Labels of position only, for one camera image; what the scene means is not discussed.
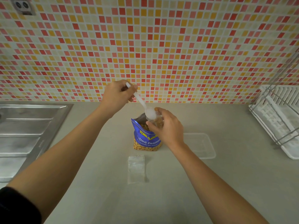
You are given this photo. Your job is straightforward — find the person's left hand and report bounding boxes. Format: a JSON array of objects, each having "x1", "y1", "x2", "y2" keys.
[{"x1": 99, "y1": 79, "x2": 138, "y2": 117}]

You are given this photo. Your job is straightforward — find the person's right hand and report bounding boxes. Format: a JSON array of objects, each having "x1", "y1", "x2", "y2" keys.
[{"x1": 146, "y1": 107, "x2": 186, "y2": 150}]

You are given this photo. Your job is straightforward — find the small clear plastic bag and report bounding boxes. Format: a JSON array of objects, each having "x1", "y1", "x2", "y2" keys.
[{"x1": 147, "y1": 109, "x2": 164, "y2": 130}]

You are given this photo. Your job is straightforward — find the blue foil peanuts package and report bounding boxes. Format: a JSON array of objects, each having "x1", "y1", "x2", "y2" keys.
[{"x1": 131, "y1": 112, "x2": 164, "y2": 152}]

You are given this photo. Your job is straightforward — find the white plastic spoon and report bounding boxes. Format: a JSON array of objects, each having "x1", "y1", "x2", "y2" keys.
[{"x1": 126, "y1": 82, "x2": 157, "y2": 121}]

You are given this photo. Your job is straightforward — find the clear plastic container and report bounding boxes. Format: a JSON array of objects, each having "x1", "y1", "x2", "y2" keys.
[{"x1": 183, "y1": 133, "x2": 216, "y2": 160}]

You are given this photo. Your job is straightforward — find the stack of clear plastic bags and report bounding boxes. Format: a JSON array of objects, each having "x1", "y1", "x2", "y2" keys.
[{"x1": 128, "y1": 155, "x2": 146, "y2": 184}]

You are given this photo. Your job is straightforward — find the person's left forearm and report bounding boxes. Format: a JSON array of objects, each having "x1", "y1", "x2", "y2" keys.
[{"x1": 7, "y1": 107, "x2": 112, "y2": 222}]

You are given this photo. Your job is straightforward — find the person's right forearm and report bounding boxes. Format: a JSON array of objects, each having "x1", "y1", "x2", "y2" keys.
[{"x1": 174, "y1": 142, "x2": 269, "y2": 224}]

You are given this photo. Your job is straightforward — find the stainless steel sink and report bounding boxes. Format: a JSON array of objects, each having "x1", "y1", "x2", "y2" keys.
[{"x1": 0, "y1": 103, "x2": 74, "y2": 184}]

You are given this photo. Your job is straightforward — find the black shirt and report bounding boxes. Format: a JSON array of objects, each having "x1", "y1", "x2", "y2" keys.
[{"x1": 0, "y1": 186, "x2": 42, "y2": 224}]

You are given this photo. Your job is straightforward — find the white wire-framed dish rack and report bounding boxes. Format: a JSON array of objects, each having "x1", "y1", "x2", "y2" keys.
[{"x1": 249, "y1": 51, "x2": 299, "y2": 160}]

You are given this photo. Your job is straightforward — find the grey wall socket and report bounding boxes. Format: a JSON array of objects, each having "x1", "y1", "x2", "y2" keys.
[{"x1": 10, "y1": 0, "x2": 36, "y2": 16}]

